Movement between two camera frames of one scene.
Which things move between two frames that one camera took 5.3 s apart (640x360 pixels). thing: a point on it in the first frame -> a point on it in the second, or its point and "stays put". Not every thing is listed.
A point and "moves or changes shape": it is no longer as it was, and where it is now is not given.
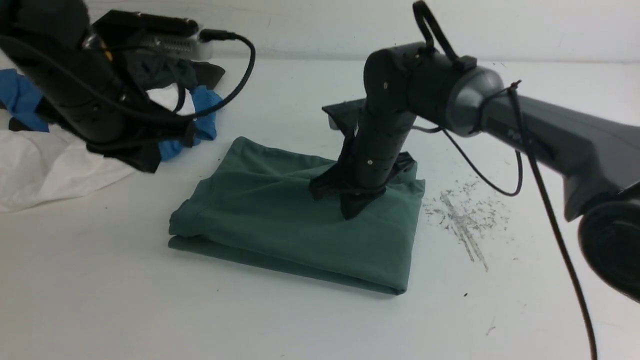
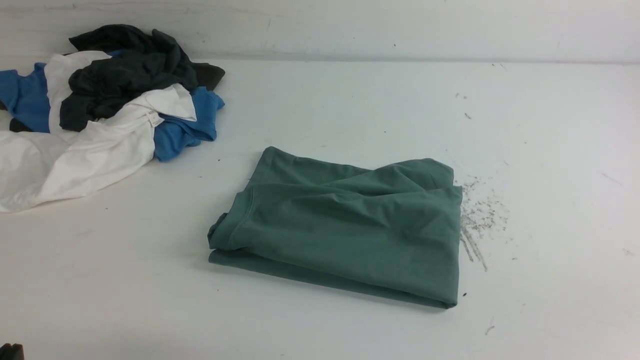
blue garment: [21, 98] stays put
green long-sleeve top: [255, 201] moves or changes shape
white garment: [40, 169] stays put
